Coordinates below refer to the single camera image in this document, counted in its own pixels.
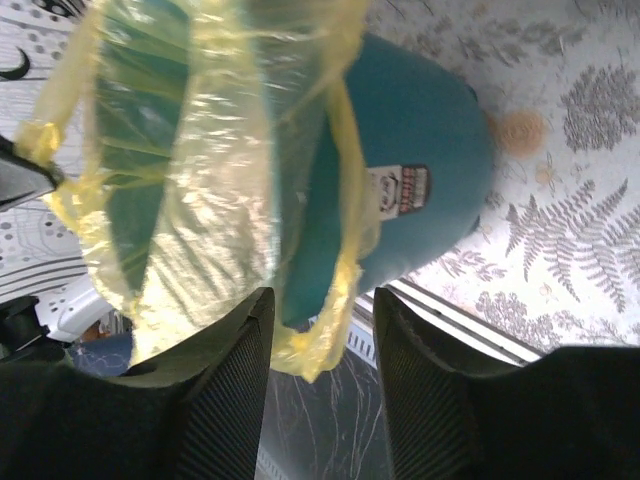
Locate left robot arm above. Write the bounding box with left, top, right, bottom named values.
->
left=1, top=138, right=115, bottom=362

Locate yellow trash bag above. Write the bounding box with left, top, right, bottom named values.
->
left=15, top=1, right=379, bottom=382

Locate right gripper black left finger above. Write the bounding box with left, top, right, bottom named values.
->
left=1, top=288, right=275, bottom=479

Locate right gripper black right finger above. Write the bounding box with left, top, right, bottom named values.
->
left=373, top=288, right=639, bottom=479

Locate teal trash bin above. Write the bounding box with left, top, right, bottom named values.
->
left=94, top=32, right=496, bottom=329

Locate aluminium rail base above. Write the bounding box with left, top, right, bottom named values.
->
left=346, top=279, right=543, bottom=370

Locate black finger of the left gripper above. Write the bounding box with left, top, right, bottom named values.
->
left=0, top=136, right=64, bottom=210

